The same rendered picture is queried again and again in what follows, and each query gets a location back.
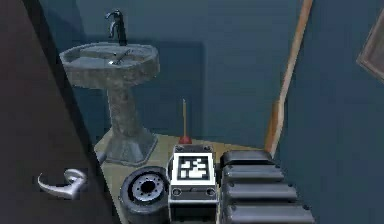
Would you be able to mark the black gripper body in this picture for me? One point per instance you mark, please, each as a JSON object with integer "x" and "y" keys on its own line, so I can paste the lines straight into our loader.
{"x": 145, "y": 193}

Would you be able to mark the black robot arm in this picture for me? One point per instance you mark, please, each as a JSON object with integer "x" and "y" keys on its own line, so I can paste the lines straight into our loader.
{"x": 233, "y": 186}

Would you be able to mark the dark brown room door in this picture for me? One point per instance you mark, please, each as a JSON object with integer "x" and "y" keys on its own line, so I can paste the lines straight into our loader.
{"x": 36, "y": 116}

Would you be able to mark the black sink faucet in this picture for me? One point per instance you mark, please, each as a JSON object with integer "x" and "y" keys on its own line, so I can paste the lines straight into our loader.
{"x": 117, "y": 26}

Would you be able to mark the grey pedestal sink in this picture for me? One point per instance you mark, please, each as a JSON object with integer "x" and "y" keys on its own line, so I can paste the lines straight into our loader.
{"x": 115, "y": 76}

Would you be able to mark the framed wall picture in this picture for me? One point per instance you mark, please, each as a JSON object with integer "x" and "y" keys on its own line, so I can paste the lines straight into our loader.
{"x": 373, "y": 53}

